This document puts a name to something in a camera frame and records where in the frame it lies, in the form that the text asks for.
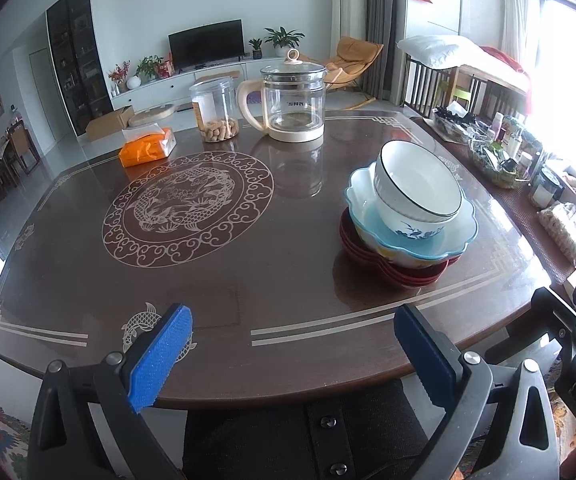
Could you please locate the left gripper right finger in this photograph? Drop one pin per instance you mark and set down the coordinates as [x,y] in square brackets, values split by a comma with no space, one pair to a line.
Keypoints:
[434,358]

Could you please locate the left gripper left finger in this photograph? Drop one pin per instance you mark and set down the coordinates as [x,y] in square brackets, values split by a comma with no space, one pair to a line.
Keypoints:
[152,356]

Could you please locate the blue scalloped bowl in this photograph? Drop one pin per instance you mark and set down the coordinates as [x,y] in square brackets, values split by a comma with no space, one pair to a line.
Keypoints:
[406,242]

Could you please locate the red flower-shaped plate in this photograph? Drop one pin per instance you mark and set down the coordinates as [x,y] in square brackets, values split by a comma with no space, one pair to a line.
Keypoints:
[392,273]

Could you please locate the white bowl blue flowers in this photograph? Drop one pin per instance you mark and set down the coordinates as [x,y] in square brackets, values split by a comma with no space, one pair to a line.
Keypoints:
[407,227]

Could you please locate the white ribbed bowl black rim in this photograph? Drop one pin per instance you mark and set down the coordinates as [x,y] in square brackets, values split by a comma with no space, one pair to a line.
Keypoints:
[414,182]

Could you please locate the floral tissue pack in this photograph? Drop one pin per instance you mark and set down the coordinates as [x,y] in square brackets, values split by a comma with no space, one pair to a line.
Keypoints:
[559,221]

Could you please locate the floral patterned rug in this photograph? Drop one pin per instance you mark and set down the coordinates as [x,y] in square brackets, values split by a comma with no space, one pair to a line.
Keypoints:
[14,446]

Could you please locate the glass jar dark lid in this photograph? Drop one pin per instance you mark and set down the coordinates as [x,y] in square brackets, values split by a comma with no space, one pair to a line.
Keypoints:
[545,188]

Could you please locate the orange tissue pack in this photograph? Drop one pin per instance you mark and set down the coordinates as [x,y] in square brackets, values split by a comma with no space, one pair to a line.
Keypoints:
[146,144]

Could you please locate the clear tray of bottles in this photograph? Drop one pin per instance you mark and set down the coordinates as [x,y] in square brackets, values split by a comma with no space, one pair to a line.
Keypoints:
[506,153]

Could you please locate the cardboard box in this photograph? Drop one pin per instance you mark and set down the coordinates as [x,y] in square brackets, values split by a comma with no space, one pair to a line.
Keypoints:
[110,123]

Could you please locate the dining chair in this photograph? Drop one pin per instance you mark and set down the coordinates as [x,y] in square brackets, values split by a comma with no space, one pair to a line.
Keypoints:
[22,144]

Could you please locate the clear plastic snack jar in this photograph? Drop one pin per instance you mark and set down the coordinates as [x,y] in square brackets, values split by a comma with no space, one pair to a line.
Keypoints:
[213,106]

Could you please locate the white tv cabinet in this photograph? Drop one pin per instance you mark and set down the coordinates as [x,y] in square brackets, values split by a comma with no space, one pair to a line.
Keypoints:
[175,89]

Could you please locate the dark wooden railing chair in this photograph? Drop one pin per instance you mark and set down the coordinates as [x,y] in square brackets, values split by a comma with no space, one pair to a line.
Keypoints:
[479,92]

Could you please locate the red flowers in vase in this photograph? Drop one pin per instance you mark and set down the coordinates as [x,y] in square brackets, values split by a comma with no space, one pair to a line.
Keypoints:
[119,76]

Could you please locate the white pillow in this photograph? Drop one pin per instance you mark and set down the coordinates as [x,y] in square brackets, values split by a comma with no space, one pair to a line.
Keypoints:
[441,51]

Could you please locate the orange lounge chair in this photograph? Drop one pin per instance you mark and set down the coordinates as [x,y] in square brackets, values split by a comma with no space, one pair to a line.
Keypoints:
[353,57]

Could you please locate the black television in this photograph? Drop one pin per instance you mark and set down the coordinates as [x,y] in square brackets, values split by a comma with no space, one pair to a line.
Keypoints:
[208,43]

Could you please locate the black display cabinet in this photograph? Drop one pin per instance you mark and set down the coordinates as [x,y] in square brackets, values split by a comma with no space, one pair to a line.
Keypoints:
[74,52]

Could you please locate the green potted plant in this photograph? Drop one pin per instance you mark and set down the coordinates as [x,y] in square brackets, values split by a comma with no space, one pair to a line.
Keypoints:
[282,40]

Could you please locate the covered standing air conditioner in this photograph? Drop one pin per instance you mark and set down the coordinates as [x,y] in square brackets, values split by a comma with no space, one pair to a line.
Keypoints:
[348,19]

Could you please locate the grey curtain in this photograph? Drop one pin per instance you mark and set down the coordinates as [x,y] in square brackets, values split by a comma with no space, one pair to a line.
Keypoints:
[386,20]

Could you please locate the glass kettle cream handle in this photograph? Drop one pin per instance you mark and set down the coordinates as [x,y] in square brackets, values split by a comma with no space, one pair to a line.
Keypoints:
[288,102]

